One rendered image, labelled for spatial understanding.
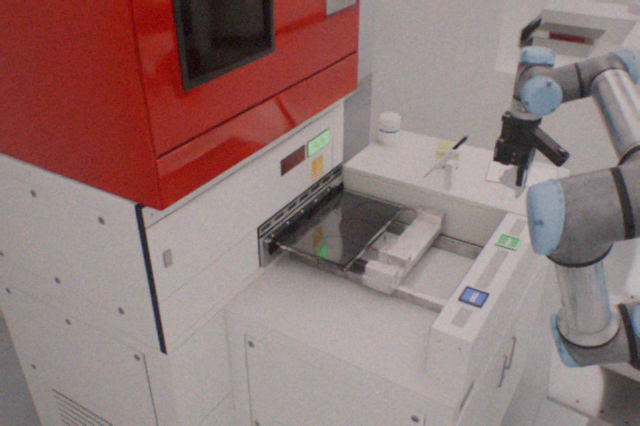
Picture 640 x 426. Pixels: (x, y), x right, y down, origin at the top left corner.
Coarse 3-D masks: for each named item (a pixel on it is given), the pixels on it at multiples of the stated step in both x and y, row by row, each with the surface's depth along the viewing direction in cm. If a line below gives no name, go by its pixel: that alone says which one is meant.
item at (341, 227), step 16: (336, 192) 195; (320, 208) 186; (336, 208) 186; (352, 208) 186; (368, 208) 186; (384, 208) 186; (400, 208) 187; (304, 224) 179; (320, 224) 179; (336, 224) 179; (352, 224) 179; (368, 224) 179; (384, 224) 179; (288, 240) 172; (304, 240) 172; (320, 240) 172; (336, 240) 172; (352, 240) 172; (368, 240) 172; (320, 256) 165; (336, 256) 165; (352, 256) 165
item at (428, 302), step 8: (296, 256) 176; (312, 264) 174; (336, 272) 171; (344, 272) 169; (352, 272) 168; (360, 272) 167; (352, 280) 169; (360, 280) 167; (400, 288) 162; (408, 288) 161; (400, 296) 162; (408, 296) 161; (416, 296) 159; (424, 296) 159; (432, 296) 159; (416, 304) 160; (424, 304) 159; (432, 304) 158; (440, 304) 156
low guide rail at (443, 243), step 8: (392, 224) 188; (392, 232) 189; (400, 232) 187; (440, 240) 181; (448, 240) 181; (440, 248) 182; (448, 248) 181; (456, 248) 179; (464, 248) 178; (472, 248) 177; (472, 256) 177
